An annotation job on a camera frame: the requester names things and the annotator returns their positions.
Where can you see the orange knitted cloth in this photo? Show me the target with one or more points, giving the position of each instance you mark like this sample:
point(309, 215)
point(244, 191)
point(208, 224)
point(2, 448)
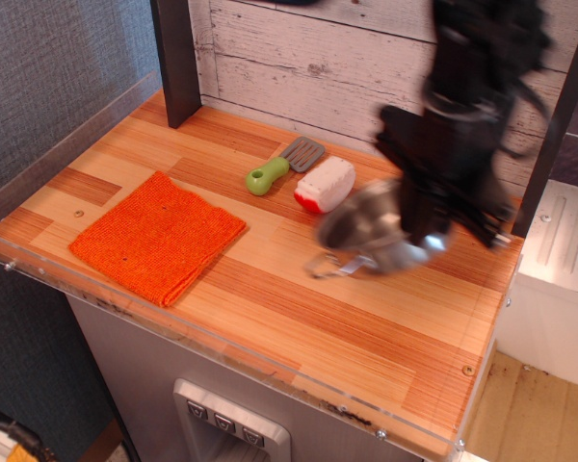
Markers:
point(158, 240)

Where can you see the green handled grey spatula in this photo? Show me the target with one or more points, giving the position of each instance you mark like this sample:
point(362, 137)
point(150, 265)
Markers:
point(300, 155)

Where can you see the clear acrylic table guard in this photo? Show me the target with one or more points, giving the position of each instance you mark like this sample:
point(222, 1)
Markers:
point(401, 354)

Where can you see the dark support post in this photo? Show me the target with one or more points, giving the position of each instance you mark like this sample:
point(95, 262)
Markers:
point(551, 145)
point(177, 59)

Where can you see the white toy sink unit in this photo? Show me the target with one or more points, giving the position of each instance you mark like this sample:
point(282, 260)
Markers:
point(538, 325)

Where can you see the yellow and black object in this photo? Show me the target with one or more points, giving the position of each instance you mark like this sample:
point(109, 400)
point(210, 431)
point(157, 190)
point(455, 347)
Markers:
point(19, 443)

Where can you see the silver dispenser panel with buttons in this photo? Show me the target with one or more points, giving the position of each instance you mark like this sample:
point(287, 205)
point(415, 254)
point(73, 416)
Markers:
point(221, 423)

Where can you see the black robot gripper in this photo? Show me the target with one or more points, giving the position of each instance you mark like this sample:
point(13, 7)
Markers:
point(445, 156)

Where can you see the grey toy fridge cabinet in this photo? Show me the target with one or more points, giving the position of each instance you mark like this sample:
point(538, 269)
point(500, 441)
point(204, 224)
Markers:
point(140, 369)

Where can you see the white and red toy cheese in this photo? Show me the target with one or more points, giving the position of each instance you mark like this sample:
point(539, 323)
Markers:
point(326, 186)

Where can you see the stainless steel pot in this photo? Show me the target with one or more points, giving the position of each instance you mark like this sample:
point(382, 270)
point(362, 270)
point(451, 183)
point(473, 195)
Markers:
point(364, 233)

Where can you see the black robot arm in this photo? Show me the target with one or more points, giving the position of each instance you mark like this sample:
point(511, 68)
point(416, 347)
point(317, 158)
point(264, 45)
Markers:
point(483, 50)

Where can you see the dark left support post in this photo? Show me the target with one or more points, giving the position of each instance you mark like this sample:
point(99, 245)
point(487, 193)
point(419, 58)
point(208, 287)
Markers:
point(177, 59)

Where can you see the dark right support post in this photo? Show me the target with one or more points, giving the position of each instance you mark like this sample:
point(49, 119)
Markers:
point(551, 145)

